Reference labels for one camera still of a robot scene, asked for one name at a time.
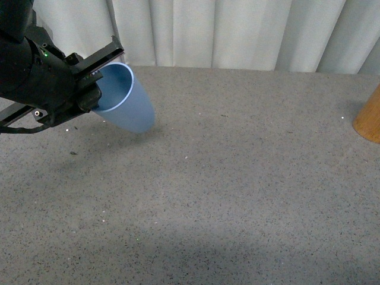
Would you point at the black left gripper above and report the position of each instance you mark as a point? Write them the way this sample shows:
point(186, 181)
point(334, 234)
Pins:
point(57, 88)

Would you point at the blue plastic cup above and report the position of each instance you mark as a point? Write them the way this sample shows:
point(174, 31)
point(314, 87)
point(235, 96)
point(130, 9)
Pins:
point(124, 101)

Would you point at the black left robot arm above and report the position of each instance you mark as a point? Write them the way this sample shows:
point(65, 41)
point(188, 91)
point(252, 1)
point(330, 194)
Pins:
point(18, 21)

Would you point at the bamboo chopstick holder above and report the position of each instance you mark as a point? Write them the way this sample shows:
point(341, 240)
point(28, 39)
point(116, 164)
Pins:
point(366, 123)

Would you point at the white curtain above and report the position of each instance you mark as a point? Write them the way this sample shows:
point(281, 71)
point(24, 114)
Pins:
point(302, 36)

